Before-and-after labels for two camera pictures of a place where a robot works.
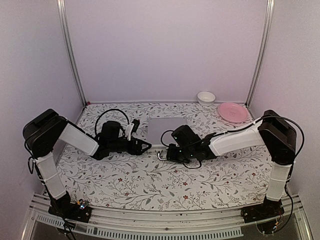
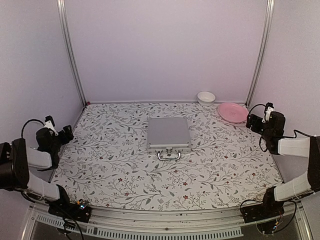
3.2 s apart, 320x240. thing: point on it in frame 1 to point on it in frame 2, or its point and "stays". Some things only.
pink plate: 232,112 stays
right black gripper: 170,155 to 250,122
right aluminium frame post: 269,16 stays
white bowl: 206,98 stays
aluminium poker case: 156,126 stays
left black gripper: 138,151 to 69,133
